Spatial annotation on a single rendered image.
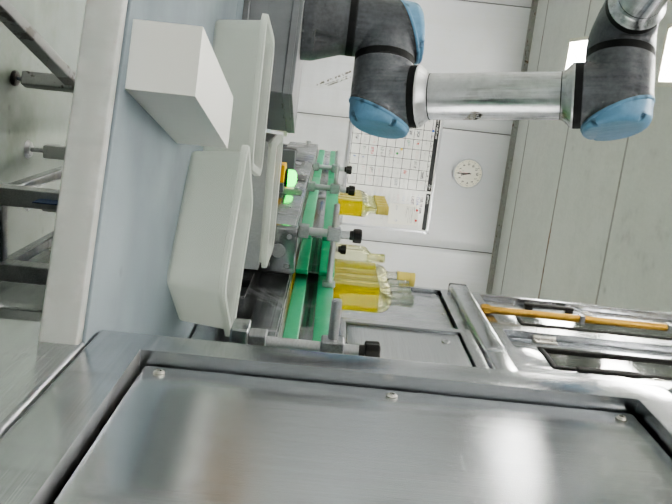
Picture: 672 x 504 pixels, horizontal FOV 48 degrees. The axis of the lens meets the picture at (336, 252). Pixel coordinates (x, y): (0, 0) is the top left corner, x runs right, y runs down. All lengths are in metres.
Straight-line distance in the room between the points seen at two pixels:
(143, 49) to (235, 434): 0.34
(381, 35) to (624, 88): 0.44
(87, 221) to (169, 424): 0.19
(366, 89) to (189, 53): 0.77
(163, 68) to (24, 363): 0.27
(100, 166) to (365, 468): 0.32
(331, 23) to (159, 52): 0.80
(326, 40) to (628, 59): 0.54
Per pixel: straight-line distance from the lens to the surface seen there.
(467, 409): 0.60
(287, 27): 1.40
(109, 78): 0.66
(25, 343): 0.64
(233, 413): 0.55
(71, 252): 0.64
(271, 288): 1.39
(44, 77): 2.35
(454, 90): 1.39
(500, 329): 2.03
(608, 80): 1.37
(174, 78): 0.67
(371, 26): 1.46
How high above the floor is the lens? 0.93
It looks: 1 degrees up
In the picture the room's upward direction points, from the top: 96 degrees clockwise
